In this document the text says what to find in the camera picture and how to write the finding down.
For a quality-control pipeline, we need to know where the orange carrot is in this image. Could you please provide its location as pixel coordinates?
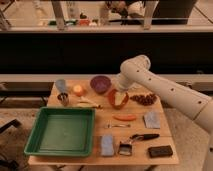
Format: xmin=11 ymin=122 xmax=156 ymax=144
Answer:
xmin=113 ymin=115 xmax=137 ymax=121

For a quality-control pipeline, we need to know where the small metal box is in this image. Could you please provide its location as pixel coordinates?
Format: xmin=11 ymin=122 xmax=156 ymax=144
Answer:
xmin=118 ymin=143 xmax=132 ymax=156

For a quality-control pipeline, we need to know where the small metal cup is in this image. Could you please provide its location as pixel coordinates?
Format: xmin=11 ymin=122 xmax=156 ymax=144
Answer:
xmin=57 ymin=93 xmax=69 ymax=106

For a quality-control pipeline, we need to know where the orange peach fruit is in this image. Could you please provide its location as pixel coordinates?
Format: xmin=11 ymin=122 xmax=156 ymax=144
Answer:
xmin=73 ymin=85 xmax=84 ymax=96

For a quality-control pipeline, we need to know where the silver fork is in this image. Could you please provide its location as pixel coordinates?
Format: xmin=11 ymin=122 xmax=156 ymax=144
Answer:
xmin=104 ymin=124 xmax=131 ymax=129

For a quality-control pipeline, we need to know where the black rectangular case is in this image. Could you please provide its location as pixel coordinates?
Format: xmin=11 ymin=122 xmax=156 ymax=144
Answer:
xmin=148 ymin=145 xmax=173 ymax=158

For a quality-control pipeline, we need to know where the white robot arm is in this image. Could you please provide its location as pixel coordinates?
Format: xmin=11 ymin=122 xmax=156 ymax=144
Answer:
xmin=116 ymin=55 xmax=213 ymax=171

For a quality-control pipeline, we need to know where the yellow banana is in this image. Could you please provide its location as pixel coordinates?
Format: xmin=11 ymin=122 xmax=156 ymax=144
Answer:
xmin=77 ymin=98 xmax=102 ymax=109

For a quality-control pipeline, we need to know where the red bowl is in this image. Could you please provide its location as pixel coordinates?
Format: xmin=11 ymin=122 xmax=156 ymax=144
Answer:
xmin=108 ymin=89 xmax=129 ymax=110

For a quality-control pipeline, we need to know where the purple bowl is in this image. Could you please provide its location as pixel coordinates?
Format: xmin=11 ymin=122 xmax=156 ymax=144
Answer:
xmin=90 ymin=75 xmax=111 ymax=94

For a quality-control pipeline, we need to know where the green plastic tray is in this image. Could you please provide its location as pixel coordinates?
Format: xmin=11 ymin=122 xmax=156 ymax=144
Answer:
xmin=24 ymin=107 xmax=95 ymax=157

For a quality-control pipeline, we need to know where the wooden table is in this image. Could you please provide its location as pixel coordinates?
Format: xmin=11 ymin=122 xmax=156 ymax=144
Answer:
xmin=28 ymin=80 xmax=179 ymax=165

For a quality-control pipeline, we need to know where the blue plastic cup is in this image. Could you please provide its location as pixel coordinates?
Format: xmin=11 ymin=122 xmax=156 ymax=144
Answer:
xmin=55 ymin=79 xmax=67 ymax=93

